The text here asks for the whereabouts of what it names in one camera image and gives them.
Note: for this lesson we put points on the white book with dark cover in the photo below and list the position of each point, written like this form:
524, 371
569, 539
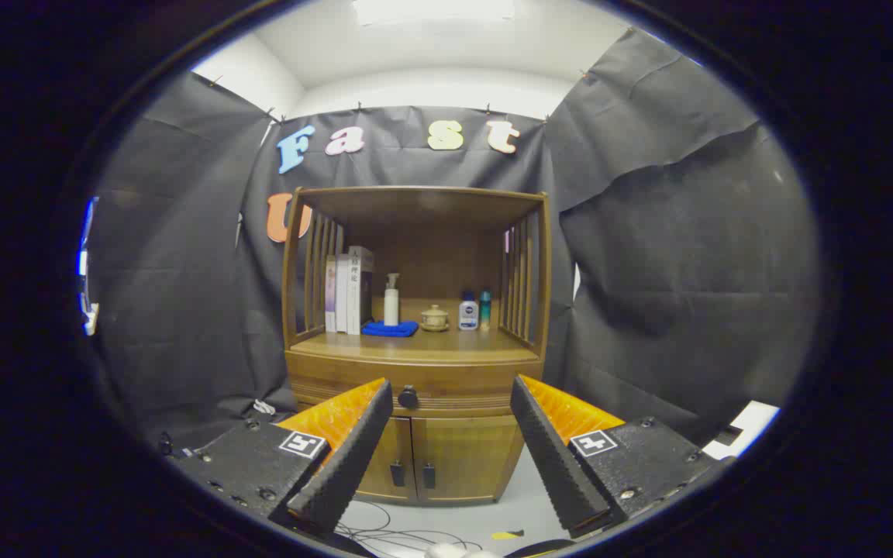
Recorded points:
358, 294

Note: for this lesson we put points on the white pump bottle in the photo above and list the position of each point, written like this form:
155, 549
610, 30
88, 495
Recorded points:
391, 306

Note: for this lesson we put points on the wooden drawer with black knob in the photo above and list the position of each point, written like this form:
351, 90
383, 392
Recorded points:
454, 384

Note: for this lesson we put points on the blue cloth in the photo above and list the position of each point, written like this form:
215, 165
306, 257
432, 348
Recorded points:
388, 329

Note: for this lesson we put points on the beige lidded tea cup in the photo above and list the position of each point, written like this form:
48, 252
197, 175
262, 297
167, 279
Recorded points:
435, 319

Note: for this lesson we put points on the thin white book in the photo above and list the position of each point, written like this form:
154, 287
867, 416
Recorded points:
342, 298

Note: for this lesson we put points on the white rounded object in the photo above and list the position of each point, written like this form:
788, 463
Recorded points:
454, 552

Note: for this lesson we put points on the wooden cabinet door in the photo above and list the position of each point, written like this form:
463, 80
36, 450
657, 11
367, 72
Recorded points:
470, 457
384, 465

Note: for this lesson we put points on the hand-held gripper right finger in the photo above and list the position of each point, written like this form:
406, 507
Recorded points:
559, 465

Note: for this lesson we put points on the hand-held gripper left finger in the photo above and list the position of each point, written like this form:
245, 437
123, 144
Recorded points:
346, 465

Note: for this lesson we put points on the wooden cabinet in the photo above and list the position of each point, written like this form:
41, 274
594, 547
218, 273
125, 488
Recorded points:
415, 205

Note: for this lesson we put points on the yellow tape piece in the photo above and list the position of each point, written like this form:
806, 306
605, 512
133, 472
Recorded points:
505, 535

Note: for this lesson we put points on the teal bottle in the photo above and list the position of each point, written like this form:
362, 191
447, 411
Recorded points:
485, 310

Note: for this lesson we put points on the lavender book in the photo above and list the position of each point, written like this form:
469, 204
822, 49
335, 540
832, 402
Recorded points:
330, 298

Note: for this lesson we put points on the wooden countertop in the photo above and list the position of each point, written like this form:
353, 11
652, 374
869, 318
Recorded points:
454, 345

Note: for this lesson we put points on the white lotion bottle blue cap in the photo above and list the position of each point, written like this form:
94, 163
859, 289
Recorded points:
468, 316

